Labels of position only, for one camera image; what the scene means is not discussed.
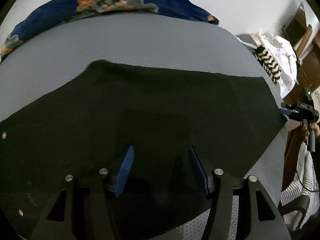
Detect white dotted pillow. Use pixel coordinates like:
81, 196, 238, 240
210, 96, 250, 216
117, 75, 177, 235
257, 32, 297, 98

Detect black pants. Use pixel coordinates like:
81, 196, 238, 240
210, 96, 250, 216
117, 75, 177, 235
1, 61, 287, 239

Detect black white zigzag cloth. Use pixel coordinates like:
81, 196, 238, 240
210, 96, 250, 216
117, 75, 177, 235
253, 46, 282, 84

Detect blue floral blanket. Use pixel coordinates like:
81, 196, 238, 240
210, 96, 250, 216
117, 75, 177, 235
1, 0, 219, 61

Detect wooden wardrobe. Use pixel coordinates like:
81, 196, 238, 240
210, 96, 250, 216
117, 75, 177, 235
282, 0, 320, 95

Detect grey mesh mattress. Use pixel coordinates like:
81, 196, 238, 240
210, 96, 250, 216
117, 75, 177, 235
1, 13, 287, 239

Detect striped shirt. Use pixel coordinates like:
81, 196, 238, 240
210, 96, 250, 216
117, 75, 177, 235
280, 144, 319, 231

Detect person's right hand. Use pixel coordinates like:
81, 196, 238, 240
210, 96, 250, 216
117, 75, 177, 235
302, 123, 320, 141

